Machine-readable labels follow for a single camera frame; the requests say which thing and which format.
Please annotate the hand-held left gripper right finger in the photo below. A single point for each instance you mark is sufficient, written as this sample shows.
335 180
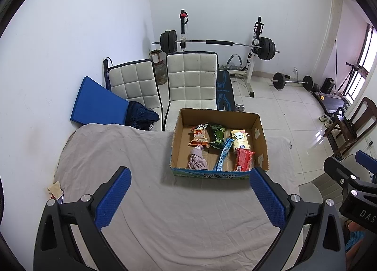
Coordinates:
266 198

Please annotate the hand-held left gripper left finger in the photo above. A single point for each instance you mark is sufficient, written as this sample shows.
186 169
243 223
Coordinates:
113 198

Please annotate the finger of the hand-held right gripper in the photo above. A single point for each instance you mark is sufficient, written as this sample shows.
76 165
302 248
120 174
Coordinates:
338 170
368 161

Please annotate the red snack packet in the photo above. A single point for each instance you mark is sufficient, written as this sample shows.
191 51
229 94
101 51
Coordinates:
244 159

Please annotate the long blue snack packet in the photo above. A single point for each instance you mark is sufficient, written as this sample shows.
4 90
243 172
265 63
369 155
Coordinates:
223 154

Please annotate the yellow tissue pack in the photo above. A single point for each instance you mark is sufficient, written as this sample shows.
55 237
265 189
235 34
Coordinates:
240 140

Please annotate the purple cloth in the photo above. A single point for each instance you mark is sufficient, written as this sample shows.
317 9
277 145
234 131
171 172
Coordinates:
197 160

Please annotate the green snack packet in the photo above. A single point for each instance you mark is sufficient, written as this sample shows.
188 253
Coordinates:
217 136

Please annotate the cardboard box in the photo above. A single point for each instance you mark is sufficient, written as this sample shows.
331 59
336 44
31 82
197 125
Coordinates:
178 144

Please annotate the orange snack packet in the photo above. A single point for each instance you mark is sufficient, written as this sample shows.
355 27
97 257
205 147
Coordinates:
199 135

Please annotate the person's right hand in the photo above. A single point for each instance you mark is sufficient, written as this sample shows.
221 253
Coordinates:
355 226

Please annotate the grey plastic chair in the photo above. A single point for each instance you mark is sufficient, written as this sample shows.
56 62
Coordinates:
312 193

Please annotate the dark wooden chair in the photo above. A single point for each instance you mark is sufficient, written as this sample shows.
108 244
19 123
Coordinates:
344 132

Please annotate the pair of white shoes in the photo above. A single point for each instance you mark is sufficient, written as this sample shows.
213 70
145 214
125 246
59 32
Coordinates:
324 119

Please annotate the black treadmill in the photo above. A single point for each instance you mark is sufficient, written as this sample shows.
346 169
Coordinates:
331 102

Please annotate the black speaker box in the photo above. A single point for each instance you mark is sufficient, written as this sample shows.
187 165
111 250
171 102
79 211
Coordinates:
328 85

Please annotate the black tripod stand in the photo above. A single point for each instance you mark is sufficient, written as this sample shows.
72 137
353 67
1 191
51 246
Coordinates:
352 76

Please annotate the dark blue jacket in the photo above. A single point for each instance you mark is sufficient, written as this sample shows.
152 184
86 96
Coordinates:
143 116

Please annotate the small grey wheel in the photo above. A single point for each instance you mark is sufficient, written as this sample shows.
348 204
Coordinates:
240 107

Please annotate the blue foam mat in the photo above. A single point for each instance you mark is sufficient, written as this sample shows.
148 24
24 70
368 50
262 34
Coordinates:
97 101

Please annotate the small black barbell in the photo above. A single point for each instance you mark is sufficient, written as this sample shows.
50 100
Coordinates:
278 80

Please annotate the white padded chair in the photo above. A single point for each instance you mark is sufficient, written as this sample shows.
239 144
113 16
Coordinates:
134 88
191 79

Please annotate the black and blue weight bench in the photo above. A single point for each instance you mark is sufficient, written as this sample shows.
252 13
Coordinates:
225 91

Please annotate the white barbell rack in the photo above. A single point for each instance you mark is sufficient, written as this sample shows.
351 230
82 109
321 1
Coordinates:
250 64

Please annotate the brown metal canister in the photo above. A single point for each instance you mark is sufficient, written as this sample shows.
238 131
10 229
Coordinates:
160 72

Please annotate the grey exercise machine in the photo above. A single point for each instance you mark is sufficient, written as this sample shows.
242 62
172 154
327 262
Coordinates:
234 66

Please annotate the large black barbell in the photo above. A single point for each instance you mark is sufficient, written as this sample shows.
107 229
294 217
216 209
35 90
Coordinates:
266 48

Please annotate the window with dark frame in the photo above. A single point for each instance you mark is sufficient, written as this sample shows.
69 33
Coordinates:
363 64

